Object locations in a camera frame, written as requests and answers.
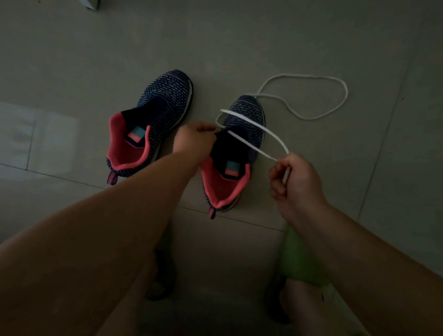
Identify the white shoelace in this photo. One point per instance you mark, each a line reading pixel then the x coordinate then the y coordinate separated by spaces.
pixel 346 93

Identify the person's left forearm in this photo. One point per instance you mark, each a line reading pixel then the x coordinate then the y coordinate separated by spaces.
pixel 79 256

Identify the person's right leg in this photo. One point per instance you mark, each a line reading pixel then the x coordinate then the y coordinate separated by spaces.
pixel 304 308

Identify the person's left leg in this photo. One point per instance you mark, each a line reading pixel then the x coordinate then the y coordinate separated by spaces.
pixel 128 308

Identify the person's left hand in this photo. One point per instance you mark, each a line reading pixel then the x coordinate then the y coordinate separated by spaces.
pixel 193 140

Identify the green foam slipper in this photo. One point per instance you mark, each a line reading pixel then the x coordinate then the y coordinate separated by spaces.
pixel 162 280
pixel 297 259

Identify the blue knit sneaker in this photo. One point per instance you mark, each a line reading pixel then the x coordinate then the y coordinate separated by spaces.
pixel 247 107
pixel 166 93

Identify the person's leg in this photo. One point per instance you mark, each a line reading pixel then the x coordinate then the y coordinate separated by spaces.
pixel 128 308
pixel 304 308

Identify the white metal shoe rack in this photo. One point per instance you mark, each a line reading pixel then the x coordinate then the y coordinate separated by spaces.
pixel 90 4

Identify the person's right hand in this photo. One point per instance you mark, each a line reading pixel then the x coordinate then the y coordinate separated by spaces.
pixel 299 187

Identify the person's right forearm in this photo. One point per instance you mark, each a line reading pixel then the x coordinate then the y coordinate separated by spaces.
pixel 380 270

